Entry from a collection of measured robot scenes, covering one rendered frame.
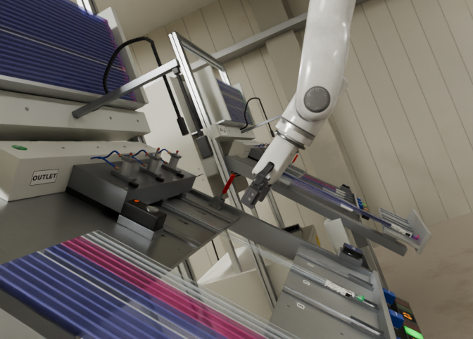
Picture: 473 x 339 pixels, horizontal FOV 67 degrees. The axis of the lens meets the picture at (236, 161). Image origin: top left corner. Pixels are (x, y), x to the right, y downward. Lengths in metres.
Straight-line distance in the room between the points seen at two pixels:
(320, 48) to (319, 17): 0.09
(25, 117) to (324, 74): 0.57
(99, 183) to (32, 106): 0.21
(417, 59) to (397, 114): 0.57
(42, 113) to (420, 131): 3.55
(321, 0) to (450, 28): 3.50
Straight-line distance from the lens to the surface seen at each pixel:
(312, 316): 0.68
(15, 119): 0.78
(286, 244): 1.00
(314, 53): 0.67
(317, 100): 0.65
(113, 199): 0.74
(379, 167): 3.85
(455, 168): 4.04
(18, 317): 0.45
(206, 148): 0.73
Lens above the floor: 1.07
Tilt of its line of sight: 3 degrees up
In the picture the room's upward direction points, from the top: 21 degrees counter-clockwise
